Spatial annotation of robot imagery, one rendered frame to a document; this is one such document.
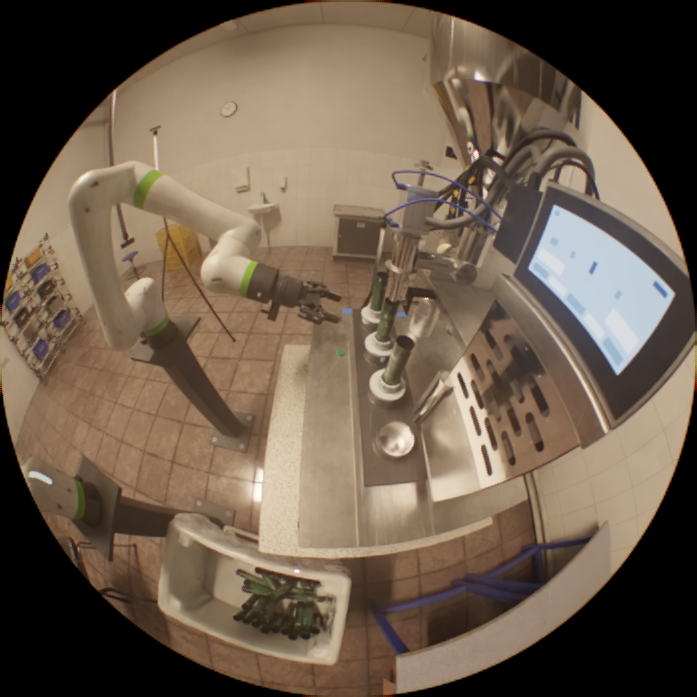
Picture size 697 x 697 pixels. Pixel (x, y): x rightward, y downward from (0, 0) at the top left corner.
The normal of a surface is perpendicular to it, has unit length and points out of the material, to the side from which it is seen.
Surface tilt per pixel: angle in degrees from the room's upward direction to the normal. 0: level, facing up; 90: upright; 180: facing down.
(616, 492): 90
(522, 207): 90
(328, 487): 0
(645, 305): 90
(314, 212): 90
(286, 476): 0
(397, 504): 0
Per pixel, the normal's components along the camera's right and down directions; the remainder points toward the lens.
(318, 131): 0.04, 0.73
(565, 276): -1.00, -0.04
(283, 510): 0.09, -0.68
